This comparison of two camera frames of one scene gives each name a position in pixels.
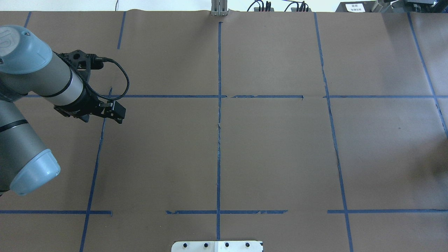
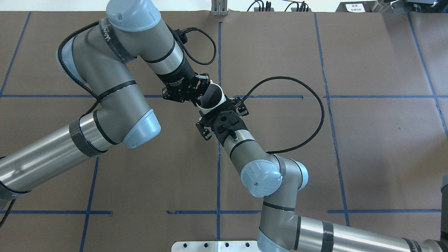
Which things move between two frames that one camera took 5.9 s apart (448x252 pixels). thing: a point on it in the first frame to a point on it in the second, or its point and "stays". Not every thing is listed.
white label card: x=356 y=7 stays
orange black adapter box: x=257 y=9 stays
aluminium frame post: x=219 y=7 stays
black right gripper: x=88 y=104 to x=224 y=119
